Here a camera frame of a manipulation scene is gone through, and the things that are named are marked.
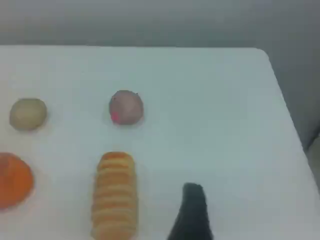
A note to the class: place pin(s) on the brown potato with pink spot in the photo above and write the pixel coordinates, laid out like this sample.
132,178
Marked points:
126,107

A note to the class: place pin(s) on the orange with knobbed top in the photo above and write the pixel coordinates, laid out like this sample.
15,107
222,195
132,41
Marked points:
13,181

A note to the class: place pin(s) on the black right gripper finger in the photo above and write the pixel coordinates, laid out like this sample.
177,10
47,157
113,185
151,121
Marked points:
191,215

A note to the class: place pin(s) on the long ridged bread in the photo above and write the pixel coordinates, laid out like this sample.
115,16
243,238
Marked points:
115,195

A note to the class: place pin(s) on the beige round potato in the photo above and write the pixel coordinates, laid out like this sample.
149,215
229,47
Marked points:
28,114

